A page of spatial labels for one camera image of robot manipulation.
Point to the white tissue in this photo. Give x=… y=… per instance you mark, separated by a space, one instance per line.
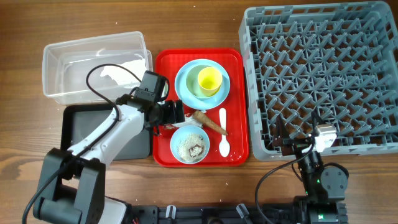
x=189 y=121
x=129 y=72

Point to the black plastic tray bin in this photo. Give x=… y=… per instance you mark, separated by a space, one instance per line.
x=81 y=120

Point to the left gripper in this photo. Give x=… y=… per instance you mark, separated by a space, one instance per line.
x=170 y=117

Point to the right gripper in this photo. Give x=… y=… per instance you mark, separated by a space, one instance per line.
x=282 y=137

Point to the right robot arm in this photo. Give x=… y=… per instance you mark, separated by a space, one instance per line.
x=325 y=184

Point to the light blue plate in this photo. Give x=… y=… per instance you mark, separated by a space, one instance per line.
x=201 y=103

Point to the light green bowl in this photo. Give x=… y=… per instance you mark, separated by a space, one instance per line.
x=192 y=82

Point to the grey dishwasher rack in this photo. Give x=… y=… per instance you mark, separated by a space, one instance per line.
x=338 y=60

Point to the yellow plastic cup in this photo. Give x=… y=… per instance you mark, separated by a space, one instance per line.
x=209 y=80

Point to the white plastic spoon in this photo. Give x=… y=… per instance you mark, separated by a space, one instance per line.
x=224 y=146

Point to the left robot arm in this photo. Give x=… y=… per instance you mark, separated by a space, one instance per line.
x=71 y=187

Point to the brown carrot-shaped food scrap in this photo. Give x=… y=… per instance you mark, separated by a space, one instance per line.
x=203 y=119

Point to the rice and food leftovers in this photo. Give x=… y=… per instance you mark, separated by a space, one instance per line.
x=192 y=148

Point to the small light blue bowl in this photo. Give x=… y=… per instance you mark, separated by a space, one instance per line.
x=183 y=137

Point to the red plastic tray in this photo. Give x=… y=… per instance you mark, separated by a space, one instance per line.
x=172 y=63

